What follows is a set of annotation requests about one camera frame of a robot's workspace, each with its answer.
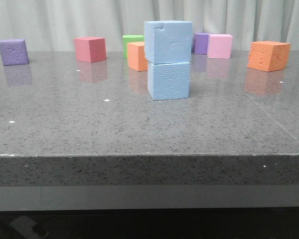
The pink foam cube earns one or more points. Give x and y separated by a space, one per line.
219 46

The green foam cube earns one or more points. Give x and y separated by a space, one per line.
130 38

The light blue foam cube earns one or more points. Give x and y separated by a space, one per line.
169 81
168 41

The orange pitted foam cube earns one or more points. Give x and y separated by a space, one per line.
268 56

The purple foam cube right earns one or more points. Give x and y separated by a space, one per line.
200 43

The grey curtain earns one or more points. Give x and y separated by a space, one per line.
52 25

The purple foam cube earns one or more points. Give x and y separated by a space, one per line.
13 52
200 43

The red foam cube far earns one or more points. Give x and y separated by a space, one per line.
90 49

